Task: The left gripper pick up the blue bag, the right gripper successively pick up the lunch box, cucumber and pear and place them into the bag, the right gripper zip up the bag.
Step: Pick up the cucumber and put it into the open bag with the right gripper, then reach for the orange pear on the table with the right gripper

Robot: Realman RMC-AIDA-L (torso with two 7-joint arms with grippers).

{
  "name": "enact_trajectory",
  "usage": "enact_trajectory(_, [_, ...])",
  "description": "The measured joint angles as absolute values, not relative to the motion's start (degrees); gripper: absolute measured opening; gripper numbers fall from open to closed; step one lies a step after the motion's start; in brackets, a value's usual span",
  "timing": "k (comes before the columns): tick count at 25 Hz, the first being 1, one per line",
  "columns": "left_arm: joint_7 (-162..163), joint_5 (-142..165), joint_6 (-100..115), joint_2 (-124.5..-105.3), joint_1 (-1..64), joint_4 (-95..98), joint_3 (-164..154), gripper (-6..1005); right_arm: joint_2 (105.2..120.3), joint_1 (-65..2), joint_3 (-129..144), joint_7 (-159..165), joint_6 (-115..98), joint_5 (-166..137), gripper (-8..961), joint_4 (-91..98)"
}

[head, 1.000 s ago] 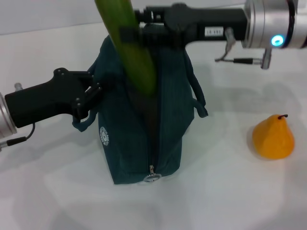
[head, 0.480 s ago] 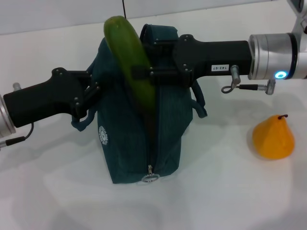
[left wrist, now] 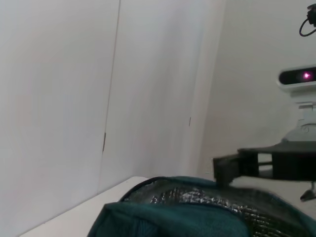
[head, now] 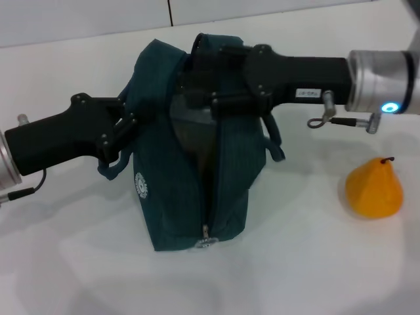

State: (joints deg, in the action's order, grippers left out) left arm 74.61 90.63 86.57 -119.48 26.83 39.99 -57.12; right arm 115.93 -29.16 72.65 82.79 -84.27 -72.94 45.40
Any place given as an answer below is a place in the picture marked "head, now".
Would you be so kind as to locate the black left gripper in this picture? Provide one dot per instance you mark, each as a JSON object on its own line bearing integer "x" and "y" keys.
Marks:
{"x": 55, "y": 141}

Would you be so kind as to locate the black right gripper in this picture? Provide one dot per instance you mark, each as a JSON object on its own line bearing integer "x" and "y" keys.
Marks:
{"x": 295, "y": 78}

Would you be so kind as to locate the dark teal fabric lunch bag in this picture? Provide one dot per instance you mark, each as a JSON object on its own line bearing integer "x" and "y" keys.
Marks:
{"x": 236, "y": 164}

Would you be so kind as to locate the orange pear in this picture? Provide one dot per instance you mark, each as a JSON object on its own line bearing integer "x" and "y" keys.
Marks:
{"x": 374, "y": 193}

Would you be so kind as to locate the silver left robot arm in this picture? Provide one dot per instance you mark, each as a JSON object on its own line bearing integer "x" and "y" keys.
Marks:
{"x": 6, "y": 164}

